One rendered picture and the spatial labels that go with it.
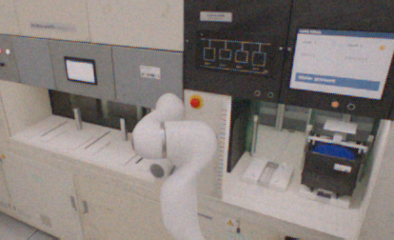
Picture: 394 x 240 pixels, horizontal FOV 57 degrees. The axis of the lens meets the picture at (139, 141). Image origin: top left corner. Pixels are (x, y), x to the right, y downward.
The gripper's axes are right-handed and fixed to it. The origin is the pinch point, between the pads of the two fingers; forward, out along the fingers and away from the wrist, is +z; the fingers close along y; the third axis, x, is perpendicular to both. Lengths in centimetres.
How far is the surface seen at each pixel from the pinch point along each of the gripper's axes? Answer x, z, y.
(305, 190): -30, 25, 47
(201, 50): 37.7, 3.4, 1.8
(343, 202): -30, 24, 63
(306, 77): 31, 3, 42
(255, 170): -30.0, 31.2, 21.9
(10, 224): -120, 2, -162
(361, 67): 37, 3, 58
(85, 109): -25, 49, -106
